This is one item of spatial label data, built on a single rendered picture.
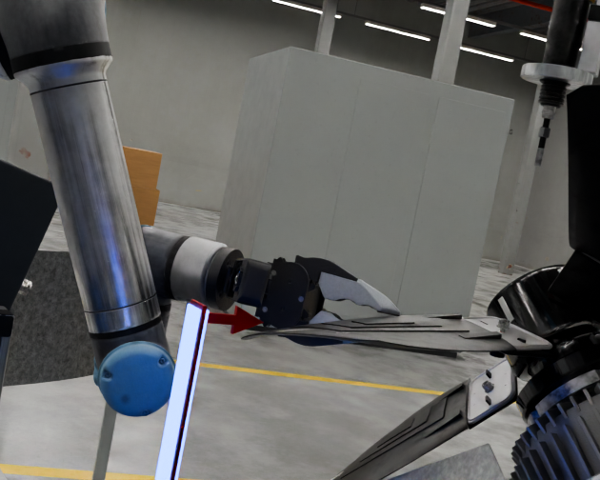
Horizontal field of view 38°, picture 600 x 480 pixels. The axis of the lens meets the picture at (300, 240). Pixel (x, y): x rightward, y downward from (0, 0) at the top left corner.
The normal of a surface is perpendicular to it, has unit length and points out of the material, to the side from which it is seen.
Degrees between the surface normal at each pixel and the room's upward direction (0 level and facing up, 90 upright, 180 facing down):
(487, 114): 90
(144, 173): 90
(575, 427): 74
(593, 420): 66
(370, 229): 90
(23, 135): 90
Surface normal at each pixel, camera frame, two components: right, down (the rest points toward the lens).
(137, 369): 0.22, 0.12
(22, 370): 0.79, 0.20
